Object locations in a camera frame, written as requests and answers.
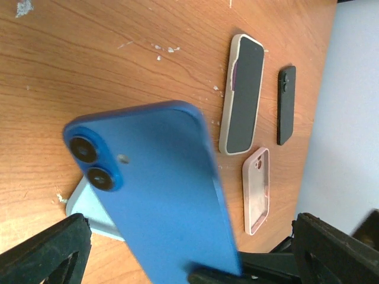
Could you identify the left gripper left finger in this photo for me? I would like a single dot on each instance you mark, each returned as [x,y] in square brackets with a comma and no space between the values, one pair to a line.
[58,254]

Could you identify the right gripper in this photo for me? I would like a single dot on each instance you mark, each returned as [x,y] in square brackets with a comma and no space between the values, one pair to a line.
[277,266]

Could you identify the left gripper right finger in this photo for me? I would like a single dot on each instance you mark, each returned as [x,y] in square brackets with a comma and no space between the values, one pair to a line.
[324,254]

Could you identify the light blue phone case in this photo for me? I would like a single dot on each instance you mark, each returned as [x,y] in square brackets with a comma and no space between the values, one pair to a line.
[83,200]

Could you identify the blue phone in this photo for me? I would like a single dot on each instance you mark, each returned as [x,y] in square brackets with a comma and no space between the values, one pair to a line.
[154,171]

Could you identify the pink phone black screen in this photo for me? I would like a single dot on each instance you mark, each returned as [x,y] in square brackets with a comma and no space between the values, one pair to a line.
[246,87]

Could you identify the white phone case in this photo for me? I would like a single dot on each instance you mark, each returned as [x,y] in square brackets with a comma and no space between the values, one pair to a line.
[228,94]

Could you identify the pink phone case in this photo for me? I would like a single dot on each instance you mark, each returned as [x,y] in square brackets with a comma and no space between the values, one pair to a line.
[256,188]

